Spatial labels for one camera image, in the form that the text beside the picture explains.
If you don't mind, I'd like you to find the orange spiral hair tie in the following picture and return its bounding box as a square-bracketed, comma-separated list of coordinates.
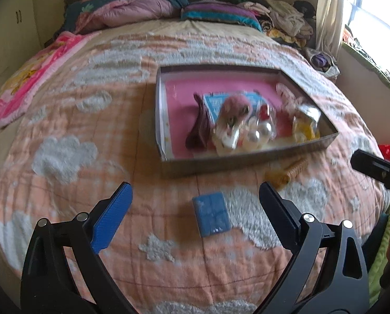
[264, 158, 308, 190]

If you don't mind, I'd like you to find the grey cardboard box pink inside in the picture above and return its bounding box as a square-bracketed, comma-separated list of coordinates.
[155, 65, 340, 179]

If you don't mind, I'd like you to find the pile of clothes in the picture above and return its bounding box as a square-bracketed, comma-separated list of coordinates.
[231, 0, 341, 79]

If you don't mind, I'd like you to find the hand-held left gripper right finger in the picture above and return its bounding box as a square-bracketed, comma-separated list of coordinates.
[259, 181, 370, 314]

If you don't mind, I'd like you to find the green cloth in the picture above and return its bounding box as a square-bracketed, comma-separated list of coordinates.
[367, 196, 390, 308]

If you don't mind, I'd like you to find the earrings card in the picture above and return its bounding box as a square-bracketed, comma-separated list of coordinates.
[213, 121, 244, 155]

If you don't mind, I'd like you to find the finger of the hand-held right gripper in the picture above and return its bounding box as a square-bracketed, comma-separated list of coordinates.
[350, 149, 390, 191]

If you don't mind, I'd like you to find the floral white hair scrunchie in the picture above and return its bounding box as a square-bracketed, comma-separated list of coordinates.
[275, 83, 302, 113]

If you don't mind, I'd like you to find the small blue box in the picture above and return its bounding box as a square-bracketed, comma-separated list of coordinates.
[192, 192, 231, 239]

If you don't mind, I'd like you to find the dark blue pink quilt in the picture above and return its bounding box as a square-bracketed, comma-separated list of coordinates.
[62, 0, 189, 35]

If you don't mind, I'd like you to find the window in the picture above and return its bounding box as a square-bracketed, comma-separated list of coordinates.
[344, 0, 390, 76]

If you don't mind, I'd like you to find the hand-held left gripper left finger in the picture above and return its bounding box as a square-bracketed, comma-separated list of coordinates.
[20, 181, 137, 314]

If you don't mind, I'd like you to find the pink fuzzy hair clip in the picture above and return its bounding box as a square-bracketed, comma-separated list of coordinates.
[220, 95, 253, 122]

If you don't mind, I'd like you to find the white cabinet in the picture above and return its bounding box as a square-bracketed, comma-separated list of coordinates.
[0, 0, 48, 105]

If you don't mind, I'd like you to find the brown banana hair clip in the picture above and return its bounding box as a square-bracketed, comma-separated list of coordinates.
[185, 93, 215, 150]

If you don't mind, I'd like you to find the purple teal striped pillow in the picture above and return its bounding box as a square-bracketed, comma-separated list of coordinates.
[181, 2, 263, 32]

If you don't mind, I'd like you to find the yellow item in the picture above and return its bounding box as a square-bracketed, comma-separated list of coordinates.
[291, 104, 322, 143]

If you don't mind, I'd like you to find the pink cartoon blanket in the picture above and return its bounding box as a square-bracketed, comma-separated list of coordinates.
[0, 31, 97, 137]

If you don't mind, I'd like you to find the cream curtain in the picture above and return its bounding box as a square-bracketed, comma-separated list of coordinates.
[314, 0, 361, 58]

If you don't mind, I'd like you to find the blue printed booklet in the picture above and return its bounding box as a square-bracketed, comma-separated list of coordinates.
[203, 92, 264, 121]

